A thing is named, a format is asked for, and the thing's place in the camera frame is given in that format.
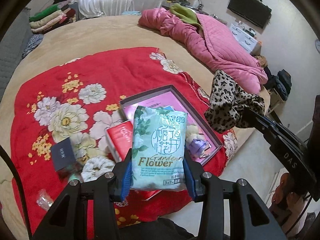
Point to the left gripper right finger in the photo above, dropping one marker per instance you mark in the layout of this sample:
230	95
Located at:
206	188

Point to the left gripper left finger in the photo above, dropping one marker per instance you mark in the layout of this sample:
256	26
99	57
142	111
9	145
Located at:
112	187

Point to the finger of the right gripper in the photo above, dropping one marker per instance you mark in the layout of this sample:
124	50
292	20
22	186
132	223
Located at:
264	125

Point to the leopard print scrunchie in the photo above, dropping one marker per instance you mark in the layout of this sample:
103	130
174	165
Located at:
227	104

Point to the cream plush doll purple skirt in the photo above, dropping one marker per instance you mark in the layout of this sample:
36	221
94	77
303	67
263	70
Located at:
195	142

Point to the green tissue pack Flower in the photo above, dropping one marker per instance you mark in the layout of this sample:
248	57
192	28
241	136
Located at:
158	149

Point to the white floral scrunchie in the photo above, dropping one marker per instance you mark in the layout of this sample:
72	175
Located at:
96	167

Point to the beige round bed cover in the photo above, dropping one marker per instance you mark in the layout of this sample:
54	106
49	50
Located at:
83	38

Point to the mint green sponge in wrap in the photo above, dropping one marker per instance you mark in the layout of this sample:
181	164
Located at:
74	172

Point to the grey tray with pink book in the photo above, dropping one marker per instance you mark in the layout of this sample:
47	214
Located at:
168	97

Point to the dark clothes pile on chair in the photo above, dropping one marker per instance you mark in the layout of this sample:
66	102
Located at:
281	83

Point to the red and white carton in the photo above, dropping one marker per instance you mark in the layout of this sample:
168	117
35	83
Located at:
119	140

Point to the dark blue-green box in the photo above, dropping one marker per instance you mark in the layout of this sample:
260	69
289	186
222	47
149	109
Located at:
62	156

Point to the small clear plastic bag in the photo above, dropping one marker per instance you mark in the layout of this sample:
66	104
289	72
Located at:
44	200

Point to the white drawer cabinet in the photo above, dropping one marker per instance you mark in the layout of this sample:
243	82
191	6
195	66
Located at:
249	43

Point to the red floral blanket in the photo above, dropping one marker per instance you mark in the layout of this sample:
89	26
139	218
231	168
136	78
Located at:
81	100

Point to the pink quilted duvet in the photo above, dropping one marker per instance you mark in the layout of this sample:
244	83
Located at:
214	45

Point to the green cloth on duvet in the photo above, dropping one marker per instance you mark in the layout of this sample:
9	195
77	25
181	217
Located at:
185	14

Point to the grey quilted mat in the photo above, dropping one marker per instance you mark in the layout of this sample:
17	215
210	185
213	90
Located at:
13	45

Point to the stack of folded clothes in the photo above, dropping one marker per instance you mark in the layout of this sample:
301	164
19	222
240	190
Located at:
59	13

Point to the black wall television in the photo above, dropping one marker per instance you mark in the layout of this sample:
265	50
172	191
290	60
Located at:
253	11

